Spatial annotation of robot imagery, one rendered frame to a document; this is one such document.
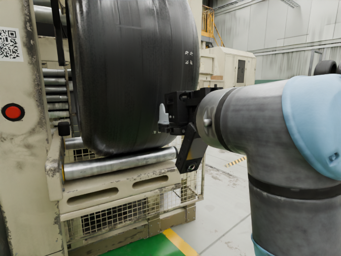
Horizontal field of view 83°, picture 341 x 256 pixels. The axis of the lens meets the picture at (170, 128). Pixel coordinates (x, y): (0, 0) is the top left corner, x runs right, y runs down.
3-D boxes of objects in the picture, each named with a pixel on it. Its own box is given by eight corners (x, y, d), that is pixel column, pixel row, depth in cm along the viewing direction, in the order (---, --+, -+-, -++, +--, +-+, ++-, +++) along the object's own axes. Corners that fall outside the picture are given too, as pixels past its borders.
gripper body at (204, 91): (192, 93, 43) (233, 86, 32) (194, 132, 43) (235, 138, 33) (161, 94, 39) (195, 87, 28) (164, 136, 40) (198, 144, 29)
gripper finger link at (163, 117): (160, 103, 49) (178, 101, 41) (161, 127, 50) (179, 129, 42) (148, 104, 48) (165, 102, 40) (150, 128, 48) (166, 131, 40)
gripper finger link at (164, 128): (170, 120, 45) (191, 122, 38) (171, 128, 46) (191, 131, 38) (151, 122, 43) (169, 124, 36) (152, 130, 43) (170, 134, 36)
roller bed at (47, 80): (23, 138, 83) (10, 66, 76) (29, 131, 96) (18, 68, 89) (74, 133, 92) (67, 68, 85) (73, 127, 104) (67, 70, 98)
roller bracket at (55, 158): (49, 204, 46) (43, 165, 44) (57, 153, 80) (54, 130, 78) (65, 200, 47) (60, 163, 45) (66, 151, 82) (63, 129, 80)
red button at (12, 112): (6, 119, 48) (4, 106, 47) (8, 118, 49) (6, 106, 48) (21, 118, 49) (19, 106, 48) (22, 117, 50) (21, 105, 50)
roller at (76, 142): (61, 138, 73) (62, 139, 77) (62, 150, 73) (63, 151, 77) (147, 128, 89) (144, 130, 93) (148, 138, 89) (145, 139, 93)
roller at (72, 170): (58, 162, 50) (60, 167, 54) (59, 180, 48) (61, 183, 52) (176, 144, 66) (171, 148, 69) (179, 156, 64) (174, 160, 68)
